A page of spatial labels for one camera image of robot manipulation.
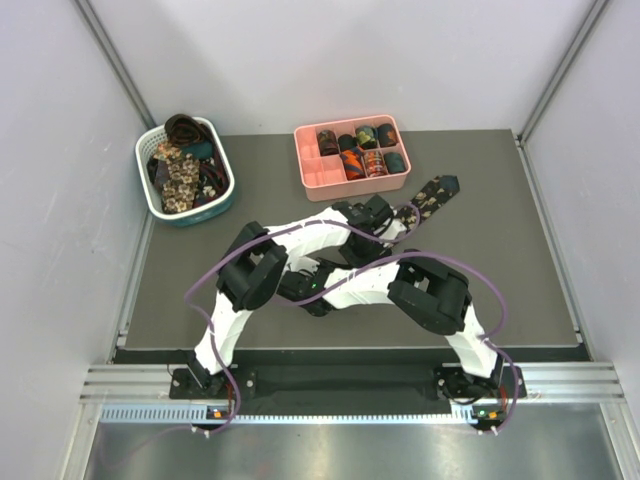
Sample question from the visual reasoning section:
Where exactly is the black gold floral tie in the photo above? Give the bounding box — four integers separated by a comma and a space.
395, 175, 460, 231

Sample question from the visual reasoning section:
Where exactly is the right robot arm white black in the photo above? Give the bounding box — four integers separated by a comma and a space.
277, 250, 504, 404

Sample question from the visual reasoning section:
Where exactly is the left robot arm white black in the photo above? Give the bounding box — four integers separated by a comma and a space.
184, 195, 410, 397

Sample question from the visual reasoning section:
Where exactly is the pink divided organizer box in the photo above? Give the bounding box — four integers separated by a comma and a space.
294, 114, 412, 202

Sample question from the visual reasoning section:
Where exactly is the rolled orange navy striped tie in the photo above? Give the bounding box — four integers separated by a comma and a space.
340, 148, 366, 181

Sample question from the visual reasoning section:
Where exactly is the rolled red multicolour tie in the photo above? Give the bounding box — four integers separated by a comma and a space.
362, 150, 388, 178

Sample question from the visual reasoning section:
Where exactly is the rolled dark teal tie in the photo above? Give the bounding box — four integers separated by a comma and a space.
383, 152, 406, 175

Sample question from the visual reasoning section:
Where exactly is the rolled black tie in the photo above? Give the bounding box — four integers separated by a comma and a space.
338, 134, 358, 152

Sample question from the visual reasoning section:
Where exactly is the rolled maroon patterned tie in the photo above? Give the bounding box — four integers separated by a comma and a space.
317, 129, 340, 156

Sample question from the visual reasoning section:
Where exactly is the rolled green yellow tie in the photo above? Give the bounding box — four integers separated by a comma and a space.
355, 125, 378, 150

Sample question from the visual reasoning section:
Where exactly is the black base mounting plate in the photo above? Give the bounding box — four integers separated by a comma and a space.
169, 348, 522, 413

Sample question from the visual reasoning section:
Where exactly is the rolled dark green tie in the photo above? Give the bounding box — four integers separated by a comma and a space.
377, 123, 399, 148

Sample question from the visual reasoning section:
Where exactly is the teal white laundry basket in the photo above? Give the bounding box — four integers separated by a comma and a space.
135, 114, 236, 227

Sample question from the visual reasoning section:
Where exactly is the dark grey table mat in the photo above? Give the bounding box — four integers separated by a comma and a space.
125, 130, 586, 361

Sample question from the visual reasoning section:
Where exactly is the brown patterned tie in basket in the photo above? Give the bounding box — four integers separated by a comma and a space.
164, 114, 214, 147

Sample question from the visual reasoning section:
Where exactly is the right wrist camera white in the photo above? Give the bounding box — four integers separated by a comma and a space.
285, 257, 319, 273

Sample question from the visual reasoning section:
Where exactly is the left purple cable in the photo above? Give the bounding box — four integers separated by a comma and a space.
183, 201, 421, 440

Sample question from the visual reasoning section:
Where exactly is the aluminium frame rail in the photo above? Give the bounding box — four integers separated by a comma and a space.
80, 362, 625, 427

